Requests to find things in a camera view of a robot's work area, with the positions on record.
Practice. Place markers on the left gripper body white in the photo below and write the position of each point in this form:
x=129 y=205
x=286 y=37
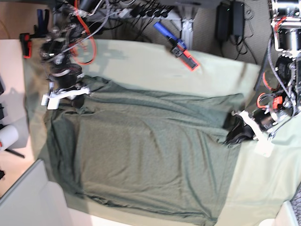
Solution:
x=264 y=146

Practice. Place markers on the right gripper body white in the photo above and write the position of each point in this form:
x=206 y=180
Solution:
x=52 y=99

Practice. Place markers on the green T-shirt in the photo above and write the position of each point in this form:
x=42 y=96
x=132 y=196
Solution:
x=150 y=153

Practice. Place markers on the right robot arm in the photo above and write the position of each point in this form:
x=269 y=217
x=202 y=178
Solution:
x=69 y=31

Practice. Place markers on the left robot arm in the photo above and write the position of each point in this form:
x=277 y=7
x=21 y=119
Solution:
x=280 y=73

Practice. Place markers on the light green table cloth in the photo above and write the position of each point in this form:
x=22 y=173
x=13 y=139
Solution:
x=259 y=185

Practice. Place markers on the white cylindrical cup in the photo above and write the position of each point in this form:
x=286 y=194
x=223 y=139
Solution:
x=8 y=136

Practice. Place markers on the orange black corner clamp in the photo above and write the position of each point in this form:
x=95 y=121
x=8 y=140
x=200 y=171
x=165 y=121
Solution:
x=26 y=44

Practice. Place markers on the black stick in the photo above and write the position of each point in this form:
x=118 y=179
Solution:
x=15 y=153

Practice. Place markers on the blue spring clamp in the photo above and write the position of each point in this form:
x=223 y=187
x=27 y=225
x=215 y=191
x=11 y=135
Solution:
x=41 y=29

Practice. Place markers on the white bin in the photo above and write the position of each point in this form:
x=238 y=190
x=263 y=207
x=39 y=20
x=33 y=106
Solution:
x=33 y=200

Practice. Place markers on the blue orange bar clamp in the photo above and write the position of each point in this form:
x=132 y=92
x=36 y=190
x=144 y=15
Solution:
x=178 y=49

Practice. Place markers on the left black power adapter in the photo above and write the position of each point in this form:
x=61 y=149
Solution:
x=222 y=22

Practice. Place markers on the black power adapter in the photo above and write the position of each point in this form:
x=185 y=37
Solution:
x=222 y=22
x=238 y=18

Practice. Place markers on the right black power adapter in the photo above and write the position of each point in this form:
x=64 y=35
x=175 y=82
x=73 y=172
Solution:
x=238 y=18

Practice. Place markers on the white power strip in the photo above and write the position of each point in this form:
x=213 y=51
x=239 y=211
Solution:
x=155 y=13

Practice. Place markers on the aluminium frame post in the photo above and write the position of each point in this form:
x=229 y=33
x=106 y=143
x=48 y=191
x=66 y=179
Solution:
x=187 y=14

